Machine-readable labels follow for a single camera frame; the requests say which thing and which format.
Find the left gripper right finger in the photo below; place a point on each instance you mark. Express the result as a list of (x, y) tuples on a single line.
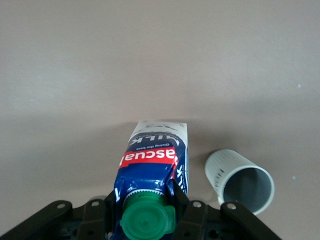
[(225, 225)]

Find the brown table cover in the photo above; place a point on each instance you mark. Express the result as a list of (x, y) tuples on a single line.
[(150, 62)]

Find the pale ribbed mug with print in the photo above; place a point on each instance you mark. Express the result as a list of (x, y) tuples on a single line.
[(240, 180)]

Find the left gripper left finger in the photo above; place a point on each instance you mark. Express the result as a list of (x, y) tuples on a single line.
[(62, 220)]

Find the blue milk carton green cap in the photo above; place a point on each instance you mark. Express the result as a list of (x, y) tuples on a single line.
[(150, 170)]

